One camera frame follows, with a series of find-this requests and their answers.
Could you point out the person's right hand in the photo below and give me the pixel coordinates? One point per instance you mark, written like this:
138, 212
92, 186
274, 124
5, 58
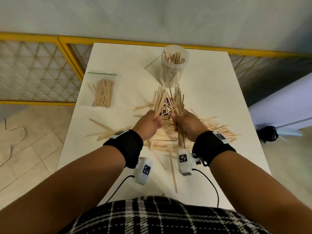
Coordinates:
191, 126

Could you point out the clear zip bag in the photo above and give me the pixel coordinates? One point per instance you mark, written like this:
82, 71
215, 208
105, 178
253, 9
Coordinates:
89, 97

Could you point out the clear plastic cup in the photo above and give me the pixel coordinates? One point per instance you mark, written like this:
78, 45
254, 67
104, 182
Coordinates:
170, 75

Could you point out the purple round sticker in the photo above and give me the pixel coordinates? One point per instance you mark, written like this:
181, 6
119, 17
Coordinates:
167, 108

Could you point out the pile of wooden sticks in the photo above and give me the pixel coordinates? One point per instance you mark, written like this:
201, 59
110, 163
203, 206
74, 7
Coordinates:
165, 141

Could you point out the bundle of wooden sticks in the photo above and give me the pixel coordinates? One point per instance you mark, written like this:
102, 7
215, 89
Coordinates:
174, 59
180, 102

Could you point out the person's left forearm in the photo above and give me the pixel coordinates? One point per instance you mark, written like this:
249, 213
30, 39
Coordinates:
68, 187

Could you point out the black white plaid shirt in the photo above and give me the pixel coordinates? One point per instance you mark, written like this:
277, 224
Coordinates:
158, 216

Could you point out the person's left hand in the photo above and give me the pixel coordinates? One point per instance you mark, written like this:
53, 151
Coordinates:
146, 126

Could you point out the long thin wooden stick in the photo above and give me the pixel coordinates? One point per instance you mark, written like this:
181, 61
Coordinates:
152, 62

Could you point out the yellow metal mesh fence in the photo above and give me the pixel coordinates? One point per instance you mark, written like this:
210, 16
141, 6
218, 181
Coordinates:
36, 70

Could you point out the light blue stand bar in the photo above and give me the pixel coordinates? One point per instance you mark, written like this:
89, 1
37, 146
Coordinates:
288, 132

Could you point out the short bagged wooden sticks bunch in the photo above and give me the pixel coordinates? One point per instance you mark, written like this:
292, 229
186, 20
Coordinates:
103, 93

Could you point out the black stand foot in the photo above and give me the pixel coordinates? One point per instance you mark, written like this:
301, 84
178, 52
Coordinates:
268, 134

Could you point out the person's right forearm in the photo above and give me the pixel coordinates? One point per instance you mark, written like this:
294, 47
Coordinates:
256, 192

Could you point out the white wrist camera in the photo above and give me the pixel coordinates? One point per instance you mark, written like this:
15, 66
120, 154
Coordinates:
143, 170
184, 163

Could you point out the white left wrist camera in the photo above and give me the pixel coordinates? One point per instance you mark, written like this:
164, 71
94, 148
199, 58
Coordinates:
143, 170

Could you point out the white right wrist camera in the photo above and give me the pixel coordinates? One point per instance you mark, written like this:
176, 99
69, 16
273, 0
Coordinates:
184, 163

